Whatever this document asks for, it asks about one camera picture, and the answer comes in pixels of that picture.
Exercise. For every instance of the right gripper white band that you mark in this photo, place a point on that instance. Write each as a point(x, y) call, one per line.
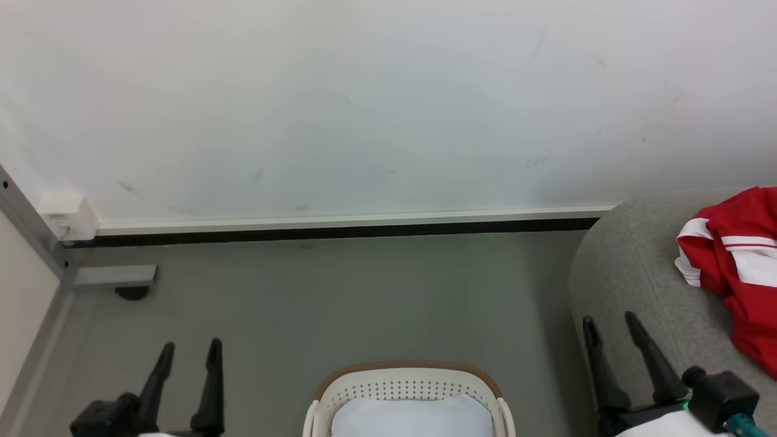
point(649, 422)

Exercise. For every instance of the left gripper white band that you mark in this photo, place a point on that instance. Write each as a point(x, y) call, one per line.
point(121, 416)

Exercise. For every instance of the red and white jacket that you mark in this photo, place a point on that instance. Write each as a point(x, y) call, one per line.
point(743, 267)

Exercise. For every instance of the cream perforated laundry basket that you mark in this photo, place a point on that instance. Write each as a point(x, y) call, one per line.
point(413, 382)

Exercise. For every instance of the pale white cloth in basket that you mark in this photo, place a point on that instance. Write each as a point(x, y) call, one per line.
point(413, 419)

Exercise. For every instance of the grey fabric sofa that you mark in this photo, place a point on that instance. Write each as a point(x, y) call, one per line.
point(643, 285)

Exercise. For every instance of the beige partition panel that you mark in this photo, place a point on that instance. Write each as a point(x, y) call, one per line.
point(24, 315)

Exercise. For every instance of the white and black baseboard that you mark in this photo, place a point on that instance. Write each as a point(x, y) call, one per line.
point(364, 226)

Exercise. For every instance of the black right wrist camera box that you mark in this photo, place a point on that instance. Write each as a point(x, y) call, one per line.
point(722, 397)

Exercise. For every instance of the black round frame foot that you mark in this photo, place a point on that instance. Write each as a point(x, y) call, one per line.
point(132, 292)

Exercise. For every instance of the white wall socket box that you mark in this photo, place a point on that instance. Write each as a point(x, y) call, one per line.
point(68, 217)

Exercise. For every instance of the grey metal partition frame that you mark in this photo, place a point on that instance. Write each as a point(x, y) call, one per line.
point(36, 230)

